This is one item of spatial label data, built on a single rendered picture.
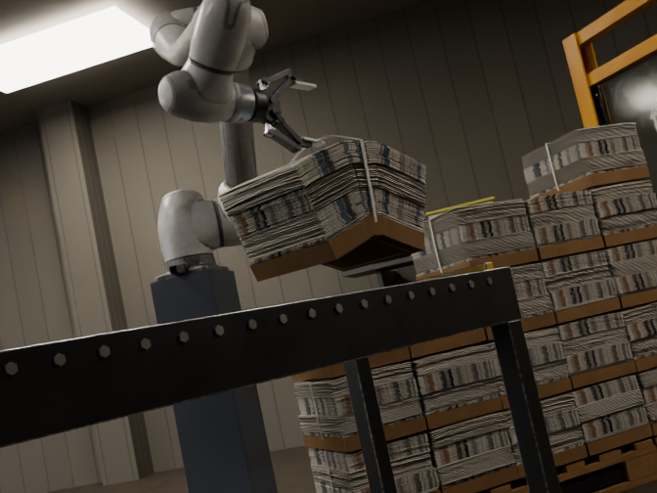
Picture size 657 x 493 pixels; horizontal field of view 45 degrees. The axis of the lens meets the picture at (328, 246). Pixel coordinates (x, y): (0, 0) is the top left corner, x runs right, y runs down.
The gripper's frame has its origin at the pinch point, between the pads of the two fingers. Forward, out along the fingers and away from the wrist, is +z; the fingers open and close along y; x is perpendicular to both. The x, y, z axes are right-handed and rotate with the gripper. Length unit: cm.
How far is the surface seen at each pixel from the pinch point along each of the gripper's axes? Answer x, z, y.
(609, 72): -22, 200, -48
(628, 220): -4, 155, 23
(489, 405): -29, 87, 81
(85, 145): -422, 148, -129
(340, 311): 34, -31, 51
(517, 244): -22, 108, 28
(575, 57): -39, 203, -63
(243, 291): -343, 224, 1
